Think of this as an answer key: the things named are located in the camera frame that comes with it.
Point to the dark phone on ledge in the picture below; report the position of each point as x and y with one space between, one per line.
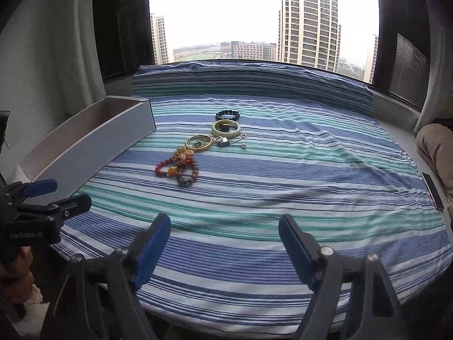
432 190

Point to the white curtain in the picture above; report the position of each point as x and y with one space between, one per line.
438 101
75 52

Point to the silver padlock charm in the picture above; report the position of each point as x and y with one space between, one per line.
223 141

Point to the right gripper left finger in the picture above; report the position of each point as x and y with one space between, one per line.
77 311

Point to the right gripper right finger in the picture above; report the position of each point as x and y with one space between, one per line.
373 310

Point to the gold bangle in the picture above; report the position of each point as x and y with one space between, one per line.
199 143

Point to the white curtain right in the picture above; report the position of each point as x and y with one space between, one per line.
438 101

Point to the person's left hand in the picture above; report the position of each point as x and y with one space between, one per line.
17 281

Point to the pale jade bangle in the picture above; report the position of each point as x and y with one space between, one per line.
225 128

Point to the white cardboard box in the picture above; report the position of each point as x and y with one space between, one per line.
73 152

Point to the white curtain left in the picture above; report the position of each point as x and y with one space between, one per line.
75 52

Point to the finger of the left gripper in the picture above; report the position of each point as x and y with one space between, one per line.
55 212
39 188

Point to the beige cushion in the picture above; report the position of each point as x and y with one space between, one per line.
434 143

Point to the striped blue bed sheet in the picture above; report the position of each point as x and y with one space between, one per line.
314 150

